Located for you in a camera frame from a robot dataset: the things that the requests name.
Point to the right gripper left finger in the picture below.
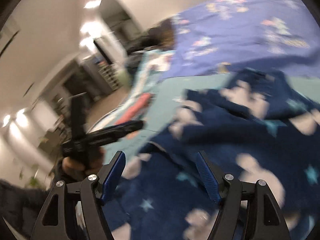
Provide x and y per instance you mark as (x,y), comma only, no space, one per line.
(57,218)

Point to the person's left hand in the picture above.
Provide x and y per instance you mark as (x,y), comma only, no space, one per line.
(78,171)

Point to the pink cloth on bed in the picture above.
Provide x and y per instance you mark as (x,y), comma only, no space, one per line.
(142,102)

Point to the dark shelf unit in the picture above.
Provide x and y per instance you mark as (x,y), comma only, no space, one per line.
(95,74)

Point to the person's left forearm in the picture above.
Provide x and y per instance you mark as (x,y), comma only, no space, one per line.
(20,207)

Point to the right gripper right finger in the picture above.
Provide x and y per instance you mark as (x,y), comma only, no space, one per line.
(264,218)

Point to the purple printed duvet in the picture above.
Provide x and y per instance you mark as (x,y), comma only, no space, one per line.
(221,36)

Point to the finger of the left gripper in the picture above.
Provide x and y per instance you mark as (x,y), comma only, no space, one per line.
(78,116)
(112,134)

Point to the teal bed sheet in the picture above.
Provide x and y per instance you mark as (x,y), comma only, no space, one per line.
(235,118)

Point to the navy fleece garment white dots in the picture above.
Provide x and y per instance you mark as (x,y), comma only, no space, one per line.
(166,201)

